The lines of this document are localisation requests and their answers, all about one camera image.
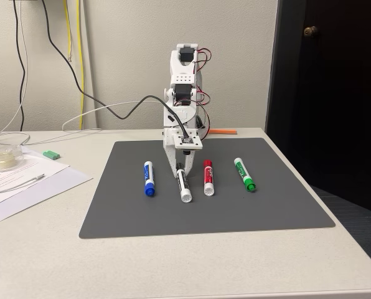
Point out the printed white paper sheet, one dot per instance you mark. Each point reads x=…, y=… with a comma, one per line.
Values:
x=33, y=168

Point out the grey rubber mat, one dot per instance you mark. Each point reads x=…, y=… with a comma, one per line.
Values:
x=204, y=218

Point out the blue dry erase marker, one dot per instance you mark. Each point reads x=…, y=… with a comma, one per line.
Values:
x=148, y=177

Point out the black dry erase marker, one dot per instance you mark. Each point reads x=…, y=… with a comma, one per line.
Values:
x=185, y=190

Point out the red dry erase marker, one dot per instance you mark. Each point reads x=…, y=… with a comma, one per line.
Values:
x=208, y=179

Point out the green dry erase marker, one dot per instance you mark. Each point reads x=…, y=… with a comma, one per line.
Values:
x=243, y=172

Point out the dark door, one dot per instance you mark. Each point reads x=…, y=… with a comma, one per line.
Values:
x=328, y=93

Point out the brass door knob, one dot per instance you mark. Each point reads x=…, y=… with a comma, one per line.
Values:
x=310, y=31

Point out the blank white paper sheet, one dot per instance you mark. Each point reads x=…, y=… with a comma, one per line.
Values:
x=48, y=193

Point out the small green block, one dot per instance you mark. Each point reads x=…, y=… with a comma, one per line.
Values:
x=51, y=154

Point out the white gripper camera mount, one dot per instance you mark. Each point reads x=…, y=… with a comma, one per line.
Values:
x=198, y=144

